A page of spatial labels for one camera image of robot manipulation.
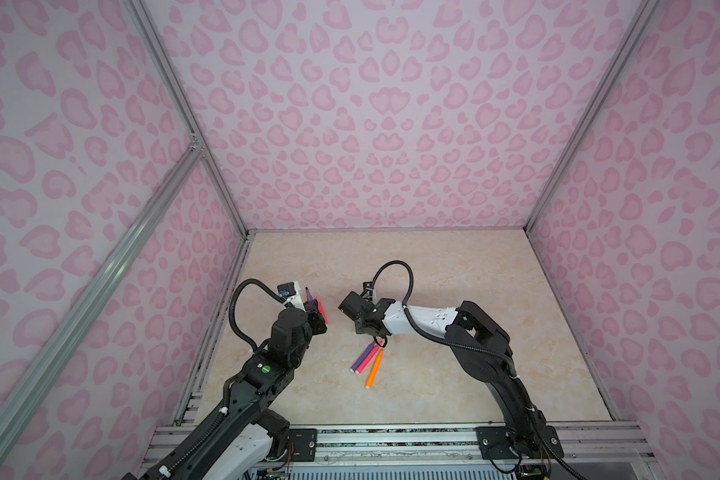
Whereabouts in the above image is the small pink pen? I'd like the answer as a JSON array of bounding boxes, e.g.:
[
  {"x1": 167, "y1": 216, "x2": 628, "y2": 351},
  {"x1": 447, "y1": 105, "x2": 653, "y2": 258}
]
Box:
[{"x1": 315, "y1": 298, "x2": 329, "y2": 326}]

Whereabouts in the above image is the purple pen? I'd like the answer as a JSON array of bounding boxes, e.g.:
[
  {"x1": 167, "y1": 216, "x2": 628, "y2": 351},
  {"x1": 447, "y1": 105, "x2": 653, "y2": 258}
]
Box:
[{"x1": 350, "y1": 342, "x2": 376, "y2": 373}]

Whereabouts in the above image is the orange pen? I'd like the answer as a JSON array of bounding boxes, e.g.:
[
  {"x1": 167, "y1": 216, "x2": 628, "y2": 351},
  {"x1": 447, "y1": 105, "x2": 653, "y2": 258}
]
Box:
[{"x1": 365, "y1": 349, "x2": 384, "y2": 389}]

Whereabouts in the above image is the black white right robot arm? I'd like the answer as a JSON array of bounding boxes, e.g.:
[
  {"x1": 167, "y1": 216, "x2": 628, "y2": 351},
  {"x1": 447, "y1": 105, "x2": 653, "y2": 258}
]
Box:
[{"x1": 339, "y1": 292, "x2": 564, "y2": 462}]

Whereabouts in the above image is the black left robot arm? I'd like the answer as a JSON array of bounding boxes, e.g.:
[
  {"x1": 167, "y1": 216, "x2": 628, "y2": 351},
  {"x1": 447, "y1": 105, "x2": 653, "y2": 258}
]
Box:
[{"x1": 141, "y1": 299, "x2": 327, "y2": 479}]

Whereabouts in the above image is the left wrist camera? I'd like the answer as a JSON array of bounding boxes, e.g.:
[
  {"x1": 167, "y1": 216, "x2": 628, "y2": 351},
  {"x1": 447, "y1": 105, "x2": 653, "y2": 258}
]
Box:
[{"x1": 277, "y1": 281, "x2": 305, "y2": 311}]

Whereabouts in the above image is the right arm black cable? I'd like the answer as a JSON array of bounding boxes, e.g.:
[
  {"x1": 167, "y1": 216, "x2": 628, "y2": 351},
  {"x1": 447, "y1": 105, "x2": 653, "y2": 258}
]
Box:
[{"x1": 368, "y1": 259, "x2": 583, "y2": 480}]

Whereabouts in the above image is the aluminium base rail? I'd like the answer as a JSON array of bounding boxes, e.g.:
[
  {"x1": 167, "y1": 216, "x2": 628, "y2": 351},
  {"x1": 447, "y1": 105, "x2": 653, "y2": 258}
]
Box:
[{"x1": 137, "y1": 422, "x2": 667, "y2": 480}]

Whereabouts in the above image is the aluminium corner post left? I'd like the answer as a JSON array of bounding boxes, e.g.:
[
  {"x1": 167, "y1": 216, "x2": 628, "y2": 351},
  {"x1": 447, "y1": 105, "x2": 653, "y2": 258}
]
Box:
[{"x1": 122, "y1": 0, "x2": 249, "y2": 239}]

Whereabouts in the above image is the aluminium corner post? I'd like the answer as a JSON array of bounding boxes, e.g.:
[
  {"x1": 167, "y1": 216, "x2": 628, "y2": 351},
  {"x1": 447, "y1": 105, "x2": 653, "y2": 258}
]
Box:
[
  {"x1": 523, "y1": 0, "x2": 663, "y2": 237},
  {"x1": 122, "y1": 0, "x2": 249, "y2": 239}
]

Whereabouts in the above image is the aluminium diagonal wall bar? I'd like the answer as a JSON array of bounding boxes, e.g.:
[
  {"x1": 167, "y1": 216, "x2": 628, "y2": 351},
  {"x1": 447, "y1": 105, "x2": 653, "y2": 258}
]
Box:
[{"x1": 0, "y1": 145, "x2": 204, "y2": 467}]

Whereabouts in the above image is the aluminium corner post right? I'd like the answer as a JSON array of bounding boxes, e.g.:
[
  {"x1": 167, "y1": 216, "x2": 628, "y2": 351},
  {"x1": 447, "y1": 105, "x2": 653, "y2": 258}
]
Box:
[{"x1": 523, "y1": 0, "x2": 663, "y2": 237}]

